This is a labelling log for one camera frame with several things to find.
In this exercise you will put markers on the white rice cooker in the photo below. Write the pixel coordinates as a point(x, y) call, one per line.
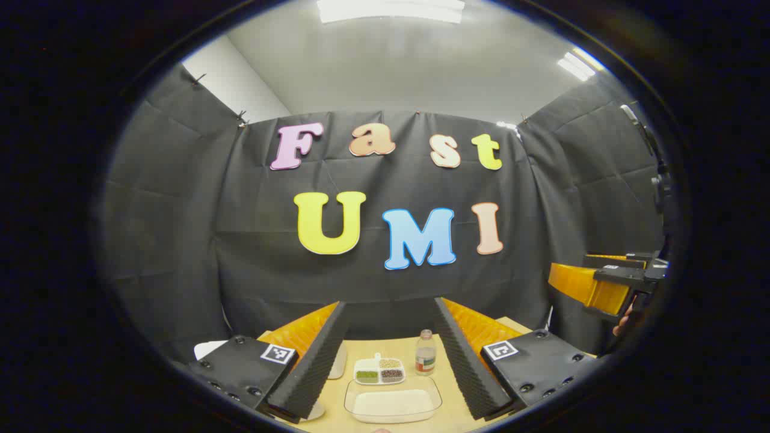
point(210, 349)

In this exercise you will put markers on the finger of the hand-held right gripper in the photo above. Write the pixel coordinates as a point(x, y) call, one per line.
point(616, 261)
point(586, 285)

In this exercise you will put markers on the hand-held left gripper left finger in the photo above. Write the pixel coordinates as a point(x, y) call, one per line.
point(313, 367)

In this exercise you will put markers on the white sectioned bean dish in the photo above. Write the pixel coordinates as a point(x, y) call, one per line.
point(379, 370)

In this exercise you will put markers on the small clear plastic bottle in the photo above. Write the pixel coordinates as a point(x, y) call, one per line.
point(425, 358)

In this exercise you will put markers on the black backdrop cloth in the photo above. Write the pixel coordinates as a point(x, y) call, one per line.
point(240, 252)

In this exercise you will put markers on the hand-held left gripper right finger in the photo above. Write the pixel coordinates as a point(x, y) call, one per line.
point(466, 367)

